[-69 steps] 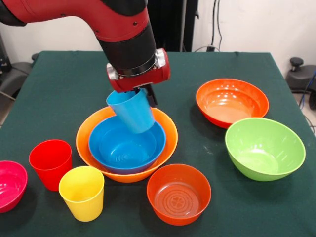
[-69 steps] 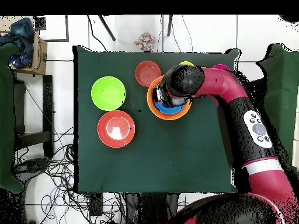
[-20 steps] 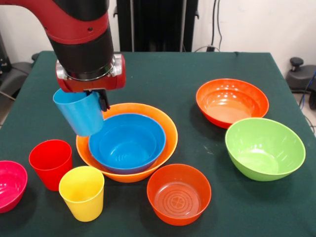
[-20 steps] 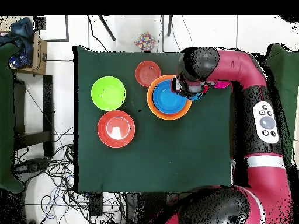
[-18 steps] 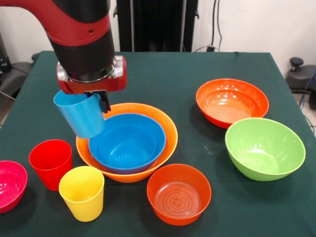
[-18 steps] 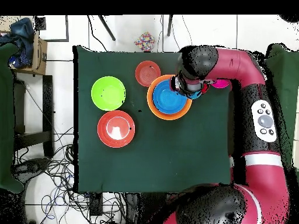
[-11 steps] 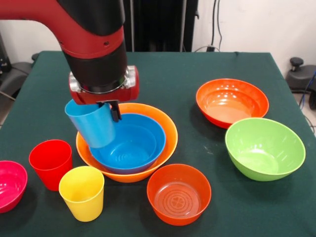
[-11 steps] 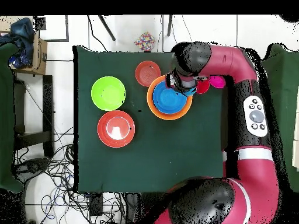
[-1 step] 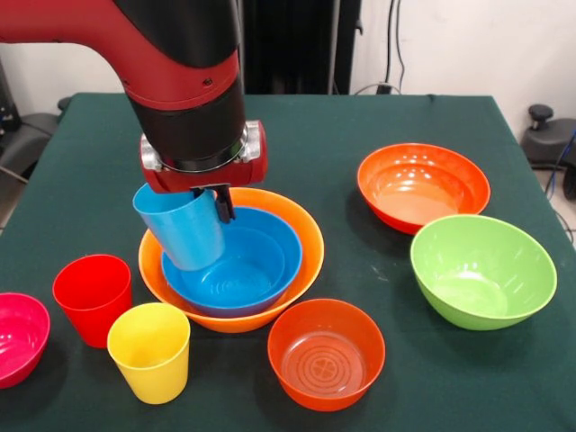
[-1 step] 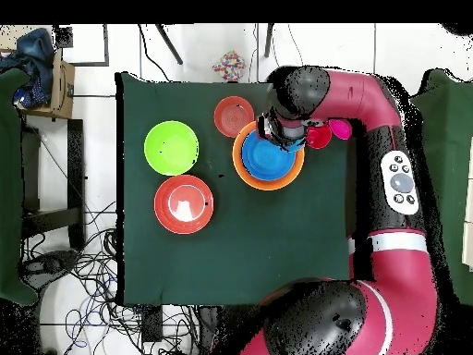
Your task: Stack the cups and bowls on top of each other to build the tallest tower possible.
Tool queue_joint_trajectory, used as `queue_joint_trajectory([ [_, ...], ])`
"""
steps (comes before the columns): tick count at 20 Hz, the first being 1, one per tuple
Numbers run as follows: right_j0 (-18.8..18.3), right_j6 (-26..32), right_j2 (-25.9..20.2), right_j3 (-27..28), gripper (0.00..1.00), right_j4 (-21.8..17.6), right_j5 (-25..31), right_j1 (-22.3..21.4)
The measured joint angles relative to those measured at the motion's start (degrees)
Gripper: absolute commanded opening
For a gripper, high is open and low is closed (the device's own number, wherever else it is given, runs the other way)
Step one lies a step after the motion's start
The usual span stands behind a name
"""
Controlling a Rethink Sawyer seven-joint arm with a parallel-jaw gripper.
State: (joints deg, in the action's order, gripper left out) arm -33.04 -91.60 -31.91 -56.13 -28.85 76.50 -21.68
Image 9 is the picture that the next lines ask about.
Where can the yellow cup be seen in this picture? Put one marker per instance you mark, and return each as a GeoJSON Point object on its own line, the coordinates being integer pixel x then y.
{"type": "Point", "coordinates": [150, 360]}

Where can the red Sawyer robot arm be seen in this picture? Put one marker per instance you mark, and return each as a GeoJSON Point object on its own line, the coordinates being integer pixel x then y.
{"type": "Point", "coordinates": [180, 67]}

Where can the wide red bowl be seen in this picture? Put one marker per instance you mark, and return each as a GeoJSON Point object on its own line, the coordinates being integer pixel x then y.
{"type": "Point", "coordinates": [423, 202]}

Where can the large blue bowl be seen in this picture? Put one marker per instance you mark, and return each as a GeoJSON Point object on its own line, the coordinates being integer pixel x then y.
{"type": "Point", "coordinates": [270, 225]}

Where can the small red bowl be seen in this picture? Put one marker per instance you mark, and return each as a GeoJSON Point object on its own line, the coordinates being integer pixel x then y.
{"type": "Point", "coordinates": [326, 328]}

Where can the small blue bowl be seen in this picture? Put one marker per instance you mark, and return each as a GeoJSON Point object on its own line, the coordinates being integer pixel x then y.
{"type": "Point", "coordinates": [252, 270]}

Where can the pink bowl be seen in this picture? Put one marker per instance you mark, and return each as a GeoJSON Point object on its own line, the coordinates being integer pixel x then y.
{"type": "Point", "coordinates": [20, 337]}

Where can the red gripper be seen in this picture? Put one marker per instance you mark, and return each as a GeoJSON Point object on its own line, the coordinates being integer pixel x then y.
{"type": "Point", "coordinates": [180, 180]}

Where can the green bowl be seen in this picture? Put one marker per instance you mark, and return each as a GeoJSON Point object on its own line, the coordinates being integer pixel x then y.
{"type": "Point", "coordinates": [481, 270]}

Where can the blue cup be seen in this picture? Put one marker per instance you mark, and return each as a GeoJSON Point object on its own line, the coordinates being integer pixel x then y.
{"type": "Point", "coordinates": [184, 229]}

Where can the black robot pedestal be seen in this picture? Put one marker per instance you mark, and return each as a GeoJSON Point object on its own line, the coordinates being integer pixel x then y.
{"type": "Point", "coordinates": [297, 45]}

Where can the large orange bowl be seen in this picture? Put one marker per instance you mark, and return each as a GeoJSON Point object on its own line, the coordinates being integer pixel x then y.
{"type": "Point", "coordinates": [234, 321]}

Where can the red cup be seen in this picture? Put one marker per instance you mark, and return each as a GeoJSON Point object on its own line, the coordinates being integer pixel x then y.
{"type": "Point", "coordinates": [92, 310]}

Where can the black caster base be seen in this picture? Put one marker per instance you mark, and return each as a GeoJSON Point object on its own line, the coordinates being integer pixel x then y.
{"type": "Point", "coordinates": [31, 130]}
{"type": "Point", "coordinates": [546, 139]}

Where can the dark green tablecloth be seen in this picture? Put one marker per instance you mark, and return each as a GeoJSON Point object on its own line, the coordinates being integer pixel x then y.
{"type": "Point", "coordinates": [405, 382]}

